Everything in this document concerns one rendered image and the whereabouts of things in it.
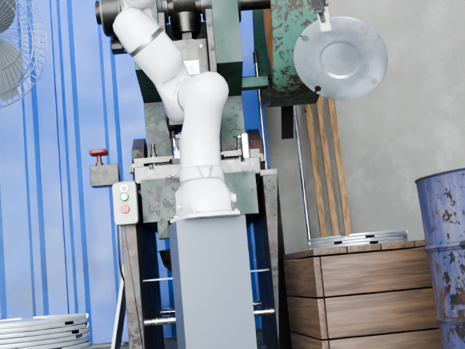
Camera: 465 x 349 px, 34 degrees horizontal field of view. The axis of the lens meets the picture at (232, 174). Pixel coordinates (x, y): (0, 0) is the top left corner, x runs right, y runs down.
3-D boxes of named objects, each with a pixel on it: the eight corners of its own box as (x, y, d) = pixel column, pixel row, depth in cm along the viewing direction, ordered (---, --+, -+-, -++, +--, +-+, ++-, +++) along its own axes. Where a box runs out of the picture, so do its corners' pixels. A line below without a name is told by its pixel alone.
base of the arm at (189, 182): (252, 212, 192) (247, 157, 194) (177, 217, 188) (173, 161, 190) (234, 220, 214) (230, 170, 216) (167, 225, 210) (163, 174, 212)
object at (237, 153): (266, 160, 284) (263, 133, 285) (221, 164, 283) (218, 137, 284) (265, 163, 290) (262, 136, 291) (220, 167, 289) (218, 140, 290)
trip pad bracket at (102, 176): (122, 218, 257) (117, 160, 259) (93, 220, 256) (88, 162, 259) (124, 219, 263) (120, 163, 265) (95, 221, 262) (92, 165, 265)
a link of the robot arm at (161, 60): (141, 50, 198) (117, 69, 214) (205, 122, 204) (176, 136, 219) (169, 25, 203) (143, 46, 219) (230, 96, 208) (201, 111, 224)
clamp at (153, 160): (174, 168, 283) (172, 140, 284) (129, 172, 282) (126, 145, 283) (175, 170, 289) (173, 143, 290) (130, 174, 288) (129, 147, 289)
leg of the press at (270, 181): (315, 363, 246) (287, 88, 258) (279, 366, 246) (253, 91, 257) (288, 339, 337) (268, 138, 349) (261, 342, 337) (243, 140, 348)
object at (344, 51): (353, 115, 247) (353, 114, 248) (407, 50, 229) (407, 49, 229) (276, 69, 243) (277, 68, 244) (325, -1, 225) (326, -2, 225)
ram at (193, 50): (213, 109, 276) (206, 30, 280) (171, 113, 275) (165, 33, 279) (214, 120, 293) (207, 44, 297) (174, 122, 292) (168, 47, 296)
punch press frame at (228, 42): (274, 314, 254) (238, -70, 272) (144, 326, 253) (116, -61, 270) (260, 305, 333) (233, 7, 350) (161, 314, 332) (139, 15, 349)
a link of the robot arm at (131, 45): (135, 56, 199) (88, 3, 195) (127, 61, 215) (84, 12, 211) (189, 7, 202) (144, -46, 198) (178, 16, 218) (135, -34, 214)
